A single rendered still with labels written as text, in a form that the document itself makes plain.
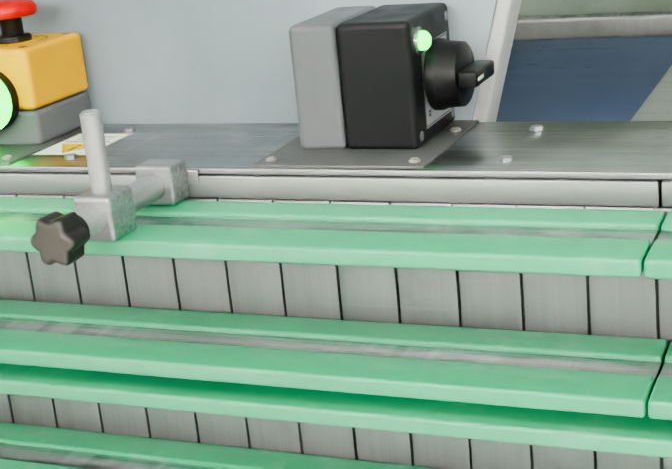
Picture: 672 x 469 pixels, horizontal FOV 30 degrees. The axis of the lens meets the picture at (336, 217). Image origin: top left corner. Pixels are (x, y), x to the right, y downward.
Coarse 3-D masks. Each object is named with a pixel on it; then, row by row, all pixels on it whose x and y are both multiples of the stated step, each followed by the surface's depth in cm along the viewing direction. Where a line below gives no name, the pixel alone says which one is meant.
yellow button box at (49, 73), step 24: (0, 48) 88; (24, 48) 87; (48, 48) 89; (72, 48) 92; (24, 72) 87; (48, 72) 89; (72, 72) 92; (24, 96) 88; (48, 96) 89; (72, 96) 92; (24, 120) 89; (48, 120) 89; (72, 120) 92; (24, 144) 89
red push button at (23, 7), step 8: (0, 0) 90; (8, 0) 90; (16, 0) 90; (24, 0) 90; (32, 0) 91; (0, 8) 89; (8, 8) 89; (16, 8) 89; (24, 8) 89; (32, 8) 90; (0, 16) 89; (8, 16) 89; (16, 16) 89; (24, 16) 89; (0, 24) 90; (8, 24) 90; (16, 24) 90; (8, 32) 90; (16, 32) 90
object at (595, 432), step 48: (0, 384) 78; (48, 384) 77; (96, 384) 76; (144, 384) 75; (192, 384) 74; (240, 384) 74; (432, 432) 67; (480, 432) 66; (528, 432) 65; (576, 432) 64; (624, 432) 63
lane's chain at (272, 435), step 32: (0, 416) 91; (32, 416) 89; (64, 416) 88; (96, 416) 87; (128, 416) 86; (160, 416) 85; (192, 416) 84; (224, 416) 83; (256, 448) 83; (288, 448) 82; (320, 448) 81; (352, 448) 80; (384, 448) 79; (416, 448) 78; (448, 448) 77; (480, 448) 76; (512, 448) 75; (544, 448) 74
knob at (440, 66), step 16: (432, 48) 77; (448, 48) 77; (464, 48) 78; (432, 64) 77; (448, 64) 77; (464, 64) 78; (480, 64) 78; (432, 80) 77; (448, 80) 77; (464, 80) 76; (480, 80) 77; (432, 96) 77; (448, 96) 77; (464, 96) 78
